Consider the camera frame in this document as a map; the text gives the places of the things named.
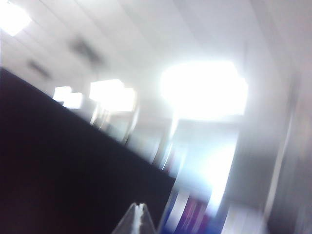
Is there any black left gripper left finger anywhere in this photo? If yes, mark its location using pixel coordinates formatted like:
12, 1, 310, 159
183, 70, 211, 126
114, 202, 141, 234

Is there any blue partition panel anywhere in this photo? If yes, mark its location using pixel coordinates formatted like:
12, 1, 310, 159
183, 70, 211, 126
158, 187, 220, 234

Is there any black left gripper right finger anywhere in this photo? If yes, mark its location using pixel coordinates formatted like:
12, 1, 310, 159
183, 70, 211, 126
137, 203, 157, 234

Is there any ceiling light panel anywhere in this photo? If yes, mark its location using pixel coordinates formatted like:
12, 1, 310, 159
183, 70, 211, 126
0, 0, 32, 39
53, 85, 83, 109
159, 60, 250, 119
89, 79, 136, 107

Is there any black computer monitor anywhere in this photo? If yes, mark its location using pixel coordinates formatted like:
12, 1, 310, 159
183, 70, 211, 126
0, 66, 176, 234

